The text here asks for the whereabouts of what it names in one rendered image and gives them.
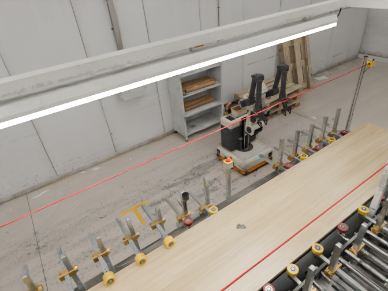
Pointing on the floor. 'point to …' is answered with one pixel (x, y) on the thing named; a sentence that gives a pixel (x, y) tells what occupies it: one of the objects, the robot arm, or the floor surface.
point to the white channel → (69, 70)
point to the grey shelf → (183, 119)
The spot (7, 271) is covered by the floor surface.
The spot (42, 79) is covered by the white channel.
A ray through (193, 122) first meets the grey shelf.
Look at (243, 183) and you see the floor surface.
